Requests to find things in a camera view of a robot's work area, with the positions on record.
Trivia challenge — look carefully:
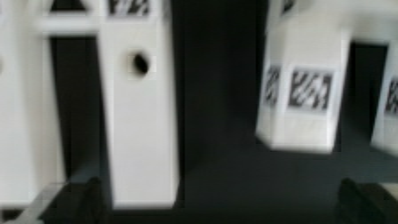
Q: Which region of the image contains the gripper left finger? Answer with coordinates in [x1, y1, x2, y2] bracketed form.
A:
[11, 177, 109, 224]

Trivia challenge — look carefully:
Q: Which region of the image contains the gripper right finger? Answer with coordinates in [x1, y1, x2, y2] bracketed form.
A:
[335, 178, 398, 224]

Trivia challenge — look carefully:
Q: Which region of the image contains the white chair leg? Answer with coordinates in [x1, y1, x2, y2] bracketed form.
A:
[255, 0, 353, 155]
[372, 42, 398, 158]

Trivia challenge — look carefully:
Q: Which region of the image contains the white chair back frame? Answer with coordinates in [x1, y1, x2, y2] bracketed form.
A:
[0, 0, 180, 210]

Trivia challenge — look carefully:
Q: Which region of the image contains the white chair seat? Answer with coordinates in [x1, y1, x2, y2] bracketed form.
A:
[267, 0, 398, 42]

